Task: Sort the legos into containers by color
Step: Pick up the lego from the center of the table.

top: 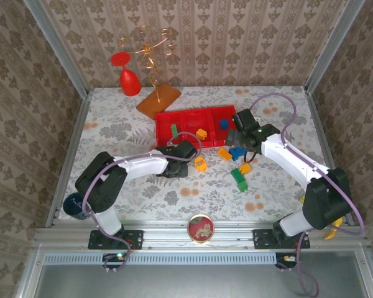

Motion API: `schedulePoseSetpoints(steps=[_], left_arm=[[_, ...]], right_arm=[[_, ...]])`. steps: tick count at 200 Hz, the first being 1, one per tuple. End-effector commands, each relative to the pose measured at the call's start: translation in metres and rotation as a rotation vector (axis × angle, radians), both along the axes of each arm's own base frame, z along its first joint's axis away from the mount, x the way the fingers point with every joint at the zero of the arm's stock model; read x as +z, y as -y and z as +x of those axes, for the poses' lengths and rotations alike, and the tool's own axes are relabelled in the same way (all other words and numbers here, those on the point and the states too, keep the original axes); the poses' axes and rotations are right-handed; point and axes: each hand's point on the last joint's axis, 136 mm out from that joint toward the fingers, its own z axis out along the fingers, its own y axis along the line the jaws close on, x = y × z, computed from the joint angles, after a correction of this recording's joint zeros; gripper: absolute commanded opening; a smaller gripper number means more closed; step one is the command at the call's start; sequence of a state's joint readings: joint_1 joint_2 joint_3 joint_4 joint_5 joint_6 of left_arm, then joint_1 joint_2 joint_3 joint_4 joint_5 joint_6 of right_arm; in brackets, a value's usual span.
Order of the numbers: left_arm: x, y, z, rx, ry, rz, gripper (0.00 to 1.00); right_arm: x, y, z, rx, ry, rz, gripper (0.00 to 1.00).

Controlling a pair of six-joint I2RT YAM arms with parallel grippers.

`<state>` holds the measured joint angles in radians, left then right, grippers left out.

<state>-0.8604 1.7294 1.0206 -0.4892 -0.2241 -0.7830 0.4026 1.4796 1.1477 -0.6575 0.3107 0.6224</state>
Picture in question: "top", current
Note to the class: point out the blue lego brick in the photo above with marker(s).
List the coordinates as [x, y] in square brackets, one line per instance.
[236, 153]
[224, 124]

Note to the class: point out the yellow lego brick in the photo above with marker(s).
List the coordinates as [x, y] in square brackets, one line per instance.
[245, 168]
[201, 133]
[224, 154]

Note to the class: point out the green lego brick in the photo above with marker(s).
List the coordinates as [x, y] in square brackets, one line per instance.
[237, 174]
[174, 129]
[242, 186]

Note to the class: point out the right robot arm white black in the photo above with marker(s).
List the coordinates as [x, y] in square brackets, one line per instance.
[286, 155]

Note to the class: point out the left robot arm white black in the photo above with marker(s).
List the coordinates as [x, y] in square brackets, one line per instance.
[143, 163]

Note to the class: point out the floral tablecloth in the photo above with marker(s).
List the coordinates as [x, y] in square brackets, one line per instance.
[205, 198]

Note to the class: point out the red three-compartment tray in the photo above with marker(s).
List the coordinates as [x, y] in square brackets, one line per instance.
[189, 121]

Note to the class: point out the round tin lid floral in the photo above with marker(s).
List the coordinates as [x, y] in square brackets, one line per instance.
[200, 229]

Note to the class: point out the red plastic wine glass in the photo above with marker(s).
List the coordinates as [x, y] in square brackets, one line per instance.
[130, 82]

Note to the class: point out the dark blue round object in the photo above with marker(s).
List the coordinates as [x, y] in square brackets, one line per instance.
[74, 206]

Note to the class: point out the black connector box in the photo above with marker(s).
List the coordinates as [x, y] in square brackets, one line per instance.
[113, 259]
[286, 260]

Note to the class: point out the grey metal panel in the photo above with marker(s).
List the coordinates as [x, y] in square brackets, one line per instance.
[189, 282]

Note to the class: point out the yellow banana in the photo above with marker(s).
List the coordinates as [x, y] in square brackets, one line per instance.
[333, 231]

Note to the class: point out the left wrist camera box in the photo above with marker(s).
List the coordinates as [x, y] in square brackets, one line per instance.
[186, 149]

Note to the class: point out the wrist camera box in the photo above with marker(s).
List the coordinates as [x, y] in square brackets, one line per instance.
[244, 119]
[186, 149]

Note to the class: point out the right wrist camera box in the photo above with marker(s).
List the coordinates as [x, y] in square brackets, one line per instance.
[244, 119]

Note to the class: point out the aluminium front rail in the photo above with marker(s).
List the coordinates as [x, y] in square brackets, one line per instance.
[161, 232]

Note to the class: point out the aluminium side rail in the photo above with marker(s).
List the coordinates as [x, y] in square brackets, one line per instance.
[69, 161]
[324, 139]

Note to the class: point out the aluminium frame post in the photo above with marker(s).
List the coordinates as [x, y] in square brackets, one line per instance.
[57, 46]
[332, 46]

